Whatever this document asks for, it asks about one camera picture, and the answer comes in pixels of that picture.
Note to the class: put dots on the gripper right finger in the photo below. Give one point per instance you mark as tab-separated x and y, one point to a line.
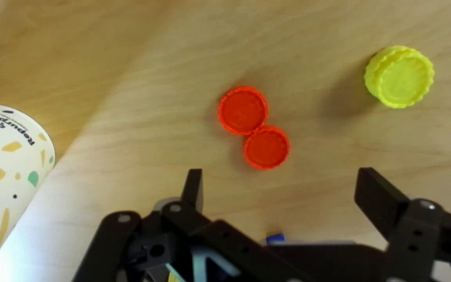
409	231

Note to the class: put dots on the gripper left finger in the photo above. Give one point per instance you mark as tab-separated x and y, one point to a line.
210	239

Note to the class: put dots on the blue container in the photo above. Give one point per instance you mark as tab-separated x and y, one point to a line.
275	238

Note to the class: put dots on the orange bottle cap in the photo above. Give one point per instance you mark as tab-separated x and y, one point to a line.
243	110
267	148

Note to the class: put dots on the yellow bottle cap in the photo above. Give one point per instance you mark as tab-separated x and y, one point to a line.
401	78

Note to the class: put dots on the white patterned paper cup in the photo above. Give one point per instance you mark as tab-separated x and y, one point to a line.
2	176

